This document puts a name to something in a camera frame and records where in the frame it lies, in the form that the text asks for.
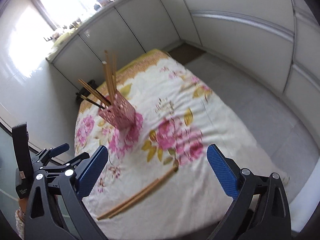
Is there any black waste bin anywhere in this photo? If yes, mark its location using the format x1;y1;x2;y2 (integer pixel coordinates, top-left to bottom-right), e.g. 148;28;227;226
75;80;98;103

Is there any black chopstick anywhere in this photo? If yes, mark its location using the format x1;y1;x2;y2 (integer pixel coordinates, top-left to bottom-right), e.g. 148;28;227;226
76;93;105;109

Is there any wooden chopstick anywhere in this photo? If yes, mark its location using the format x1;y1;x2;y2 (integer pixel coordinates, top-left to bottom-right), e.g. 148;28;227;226
97;165;178;220
112;53;117;94
102;61;114;105
104;50;116;104
107;166;178;218
78;79;111;107

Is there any floral cloth mat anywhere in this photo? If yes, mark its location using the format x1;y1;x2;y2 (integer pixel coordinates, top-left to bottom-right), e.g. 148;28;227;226
74;50;289;239

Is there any dark floor mat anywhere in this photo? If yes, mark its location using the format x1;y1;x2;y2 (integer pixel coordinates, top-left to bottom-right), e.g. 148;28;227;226
169;43;205;65

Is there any pink perforated utensil holder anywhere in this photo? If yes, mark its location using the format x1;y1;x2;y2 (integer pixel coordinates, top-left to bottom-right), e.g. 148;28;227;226
98;91;136;130

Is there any person left hand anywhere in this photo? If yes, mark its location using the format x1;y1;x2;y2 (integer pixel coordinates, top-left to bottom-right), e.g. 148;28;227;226
15;197;28;239

